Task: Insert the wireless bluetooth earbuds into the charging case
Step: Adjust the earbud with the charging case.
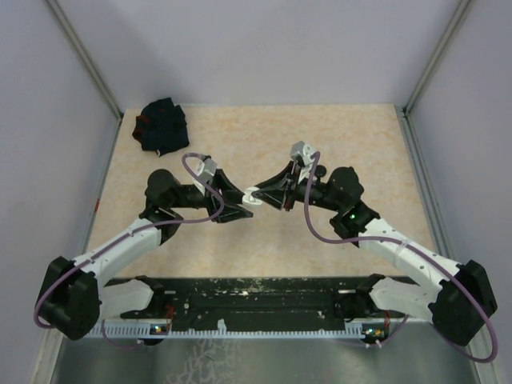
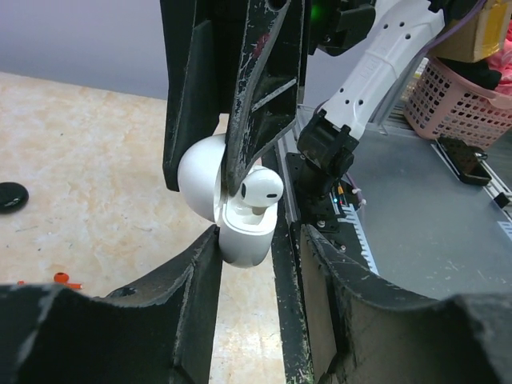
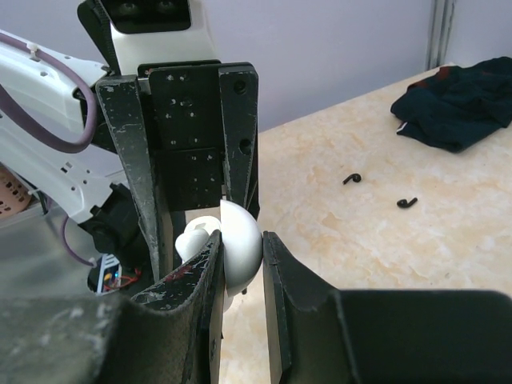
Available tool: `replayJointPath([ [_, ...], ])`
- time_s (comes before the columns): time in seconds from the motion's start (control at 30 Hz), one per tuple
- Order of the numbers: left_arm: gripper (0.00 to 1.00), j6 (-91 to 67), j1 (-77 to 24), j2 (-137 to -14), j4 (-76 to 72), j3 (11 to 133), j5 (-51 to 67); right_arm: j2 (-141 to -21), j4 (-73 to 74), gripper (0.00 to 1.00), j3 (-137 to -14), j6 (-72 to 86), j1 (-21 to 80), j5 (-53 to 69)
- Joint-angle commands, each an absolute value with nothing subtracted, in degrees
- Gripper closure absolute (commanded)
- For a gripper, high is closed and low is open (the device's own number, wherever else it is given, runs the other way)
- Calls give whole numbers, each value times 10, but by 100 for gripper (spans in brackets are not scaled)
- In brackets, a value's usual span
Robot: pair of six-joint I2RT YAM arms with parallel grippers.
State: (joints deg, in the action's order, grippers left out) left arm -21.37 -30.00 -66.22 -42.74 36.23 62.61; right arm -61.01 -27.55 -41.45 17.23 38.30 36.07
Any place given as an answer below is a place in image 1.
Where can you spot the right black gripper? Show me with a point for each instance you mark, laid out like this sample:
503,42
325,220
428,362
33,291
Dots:
277,197

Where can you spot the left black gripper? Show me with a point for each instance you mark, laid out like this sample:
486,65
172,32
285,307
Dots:
231,191

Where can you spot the white charging case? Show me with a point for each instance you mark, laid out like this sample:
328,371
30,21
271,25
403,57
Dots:
248,198

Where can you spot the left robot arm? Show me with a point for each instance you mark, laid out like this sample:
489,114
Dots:
76,294

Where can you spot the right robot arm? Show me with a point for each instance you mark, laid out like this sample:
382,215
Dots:
457,299

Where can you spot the dark crumpled cloth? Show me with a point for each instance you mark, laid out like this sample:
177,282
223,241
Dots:
161,127

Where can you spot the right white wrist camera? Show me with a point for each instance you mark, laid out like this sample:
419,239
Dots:
302,156

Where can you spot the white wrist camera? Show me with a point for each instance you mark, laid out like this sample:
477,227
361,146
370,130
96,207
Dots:
302,156
204,172

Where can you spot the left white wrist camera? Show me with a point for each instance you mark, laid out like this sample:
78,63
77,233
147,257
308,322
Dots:
204,172

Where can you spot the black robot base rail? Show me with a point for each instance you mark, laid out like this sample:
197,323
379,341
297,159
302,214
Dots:
311,303

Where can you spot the white cable duct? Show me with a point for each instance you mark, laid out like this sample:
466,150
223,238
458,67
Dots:
149,330

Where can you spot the right aluminium frame post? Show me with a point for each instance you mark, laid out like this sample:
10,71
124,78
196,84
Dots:
458,18

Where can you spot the aluminium frame post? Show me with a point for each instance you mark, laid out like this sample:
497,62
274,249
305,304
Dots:
83,55
458,18

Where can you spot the left aluminium frame post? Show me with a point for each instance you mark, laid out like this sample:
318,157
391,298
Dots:
83,55

